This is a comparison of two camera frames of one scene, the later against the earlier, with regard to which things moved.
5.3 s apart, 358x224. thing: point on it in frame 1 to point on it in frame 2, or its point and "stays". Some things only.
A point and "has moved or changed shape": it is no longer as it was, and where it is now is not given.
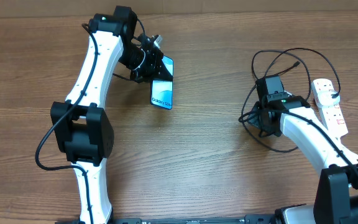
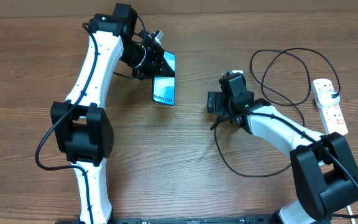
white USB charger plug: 325,98 stays
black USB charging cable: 270,66 has moved or changed shape
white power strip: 332,116 stays
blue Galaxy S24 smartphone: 161,90 has moved or changed shape
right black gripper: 253,121 to 217,102
